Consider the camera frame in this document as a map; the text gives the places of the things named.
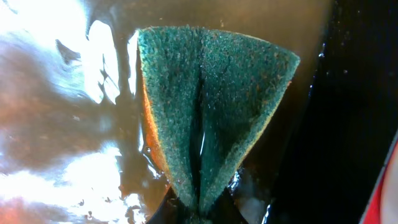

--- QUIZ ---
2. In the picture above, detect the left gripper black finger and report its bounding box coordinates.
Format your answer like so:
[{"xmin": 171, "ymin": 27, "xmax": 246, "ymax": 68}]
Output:
[{"xmin": 146, "ymin": 188, "xmax": 248, "ymax": 224}]

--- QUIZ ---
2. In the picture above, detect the green yellow sponge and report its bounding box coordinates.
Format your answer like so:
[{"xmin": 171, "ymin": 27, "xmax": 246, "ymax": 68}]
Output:
[{"xmin": 137, "ymin": 26, "xmax": 300, "ymax": 216}]

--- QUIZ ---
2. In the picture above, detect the black water tray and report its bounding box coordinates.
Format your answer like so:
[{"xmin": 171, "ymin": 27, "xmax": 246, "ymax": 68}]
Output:
[{"xmin": 1, "ymin": 1, "xmax": 397, "ymax": 223}]

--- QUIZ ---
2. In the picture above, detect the red plastic serving tray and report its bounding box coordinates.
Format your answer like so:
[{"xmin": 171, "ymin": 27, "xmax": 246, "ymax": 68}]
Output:
[{"xmin": 359, "ymin": 133, "xmax": 397, "ymax": 224}]

